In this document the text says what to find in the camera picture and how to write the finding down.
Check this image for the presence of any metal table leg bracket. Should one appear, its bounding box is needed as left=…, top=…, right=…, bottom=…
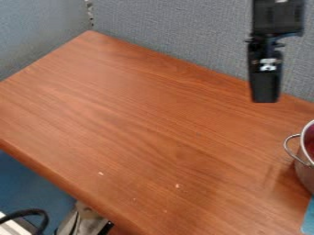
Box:
left=52, top=201, right=113, bottom=235

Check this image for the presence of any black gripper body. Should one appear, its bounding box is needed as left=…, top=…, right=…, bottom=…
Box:
left=247, top=0, right=305, bottom=58

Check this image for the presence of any metal pot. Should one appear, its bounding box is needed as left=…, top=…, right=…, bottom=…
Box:
left=283, top=119, right=314, bottom=195

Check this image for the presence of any red object in pot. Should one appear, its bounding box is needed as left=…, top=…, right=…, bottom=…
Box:
left=304, top=124, right=314, bottom=161

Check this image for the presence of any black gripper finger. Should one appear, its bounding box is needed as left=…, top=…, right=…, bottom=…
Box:
left=247, top=42, right=283, bottom=103

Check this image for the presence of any black cable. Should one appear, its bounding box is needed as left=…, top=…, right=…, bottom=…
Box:
left=0, top=208, right=50, bottom=235

